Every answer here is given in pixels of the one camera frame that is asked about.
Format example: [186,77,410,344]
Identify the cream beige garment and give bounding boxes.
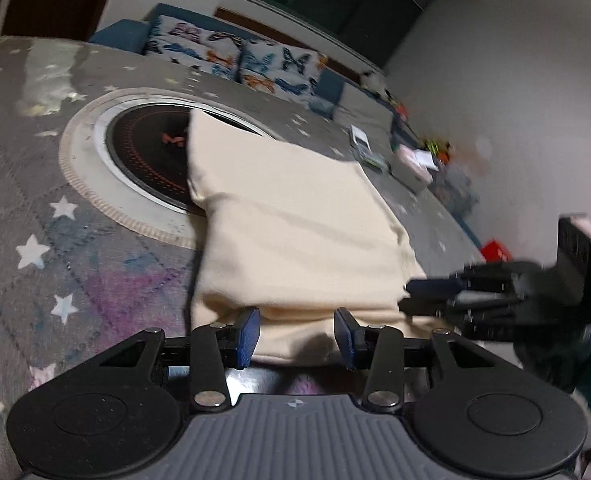
[187,110,442,366]

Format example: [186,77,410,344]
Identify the black round induction cooktop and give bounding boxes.
[105,104,262,216]

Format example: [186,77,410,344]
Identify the blue sofa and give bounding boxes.
[88,1,482,248]

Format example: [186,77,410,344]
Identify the black white plush toy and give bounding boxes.
[359,70,396,104]

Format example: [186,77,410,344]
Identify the left butterfly print pillow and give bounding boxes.
[144,15,245,80]

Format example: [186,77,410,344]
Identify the white flat device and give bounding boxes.
[350,125,371,152]

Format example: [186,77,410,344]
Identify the butterfly print pillow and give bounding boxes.
[144,15,245,80]
[239,40,328,107]

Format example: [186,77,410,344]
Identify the grey plain cushion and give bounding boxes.
[333,84,393,136]

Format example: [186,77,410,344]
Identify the red plastic stool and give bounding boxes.
[480,240,513,262]

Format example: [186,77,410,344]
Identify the right butterfly print pillow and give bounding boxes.
[239,40,328,107]

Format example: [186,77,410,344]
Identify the white tissue box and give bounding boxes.
[390,144,440,194]

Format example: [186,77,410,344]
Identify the yellow black toy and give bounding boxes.
[423,139,452,165]

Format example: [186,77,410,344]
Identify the clear box colourful items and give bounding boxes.
[361,151,390,174]

